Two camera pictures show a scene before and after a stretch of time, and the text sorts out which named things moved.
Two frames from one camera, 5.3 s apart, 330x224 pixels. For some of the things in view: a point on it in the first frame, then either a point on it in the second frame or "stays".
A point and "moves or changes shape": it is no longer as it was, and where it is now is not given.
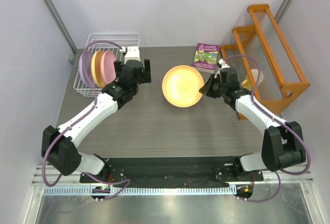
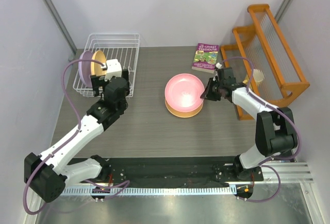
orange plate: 96,63 stays
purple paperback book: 206,56 stays
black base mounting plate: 147,170 stays
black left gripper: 145,75 → 97,82
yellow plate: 181,86 → 184,114
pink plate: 108,67 moves or changes shape
